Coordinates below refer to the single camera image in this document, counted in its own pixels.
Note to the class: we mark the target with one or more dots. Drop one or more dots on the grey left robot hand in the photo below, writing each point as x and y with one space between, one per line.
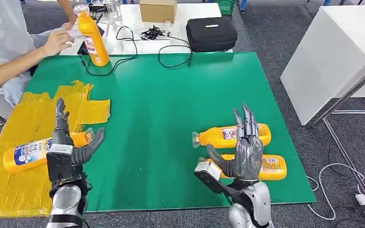
63 137

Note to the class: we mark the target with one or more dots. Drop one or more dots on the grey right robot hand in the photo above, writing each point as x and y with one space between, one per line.
248 157

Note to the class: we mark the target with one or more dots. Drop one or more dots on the person's left hand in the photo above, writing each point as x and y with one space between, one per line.
68 26

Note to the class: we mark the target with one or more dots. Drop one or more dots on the person's right hand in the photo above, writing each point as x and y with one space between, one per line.
55 42

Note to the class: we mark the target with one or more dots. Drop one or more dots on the orange drink bottle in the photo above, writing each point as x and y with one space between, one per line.
211 138
89 26
12 160
280 168

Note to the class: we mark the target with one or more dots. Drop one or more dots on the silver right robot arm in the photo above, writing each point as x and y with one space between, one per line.
255 204

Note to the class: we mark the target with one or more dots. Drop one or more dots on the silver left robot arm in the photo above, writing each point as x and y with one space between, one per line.
66 201

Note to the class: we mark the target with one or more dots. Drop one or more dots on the black device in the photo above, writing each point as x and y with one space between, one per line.
97 7

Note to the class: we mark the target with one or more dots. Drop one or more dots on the clear plastic container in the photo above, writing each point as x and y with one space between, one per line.
113 11

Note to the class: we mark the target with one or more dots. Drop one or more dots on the person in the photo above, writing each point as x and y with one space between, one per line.
0 28

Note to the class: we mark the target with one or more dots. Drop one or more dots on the yellow sheet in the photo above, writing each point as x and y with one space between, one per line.
12 195

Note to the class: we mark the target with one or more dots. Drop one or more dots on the flat white box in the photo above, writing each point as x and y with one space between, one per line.
146 46

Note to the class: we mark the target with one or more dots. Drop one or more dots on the cardboard box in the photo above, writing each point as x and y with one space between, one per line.
157 11

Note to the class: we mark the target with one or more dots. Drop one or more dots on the green mat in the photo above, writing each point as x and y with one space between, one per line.
170 94

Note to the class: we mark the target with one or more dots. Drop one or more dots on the white table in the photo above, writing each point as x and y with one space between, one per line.
195 11

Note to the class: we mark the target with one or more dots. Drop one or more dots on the white cabinet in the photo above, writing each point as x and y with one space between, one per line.
327 56

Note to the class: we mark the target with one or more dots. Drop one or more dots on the black zip case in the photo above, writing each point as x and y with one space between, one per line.
211 34

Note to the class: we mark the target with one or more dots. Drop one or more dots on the green crate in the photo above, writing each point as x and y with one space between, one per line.
225 5

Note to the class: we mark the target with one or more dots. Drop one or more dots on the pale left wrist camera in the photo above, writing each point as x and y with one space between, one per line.
59 163

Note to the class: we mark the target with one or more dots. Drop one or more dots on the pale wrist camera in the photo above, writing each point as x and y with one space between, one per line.
209 176
59 163

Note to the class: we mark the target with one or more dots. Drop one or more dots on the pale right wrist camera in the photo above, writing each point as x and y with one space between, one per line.
209 176

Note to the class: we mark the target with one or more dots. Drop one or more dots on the steel frame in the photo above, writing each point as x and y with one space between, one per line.
346 94

